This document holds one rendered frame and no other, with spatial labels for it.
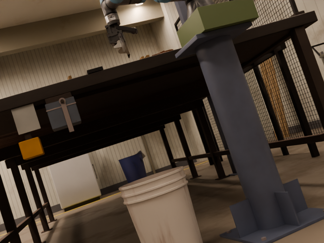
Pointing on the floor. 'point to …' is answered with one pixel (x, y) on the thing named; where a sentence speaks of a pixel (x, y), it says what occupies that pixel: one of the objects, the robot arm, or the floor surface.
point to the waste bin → (133, 167)
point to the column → (248, 145)
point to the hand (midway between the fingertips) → (128, 55)
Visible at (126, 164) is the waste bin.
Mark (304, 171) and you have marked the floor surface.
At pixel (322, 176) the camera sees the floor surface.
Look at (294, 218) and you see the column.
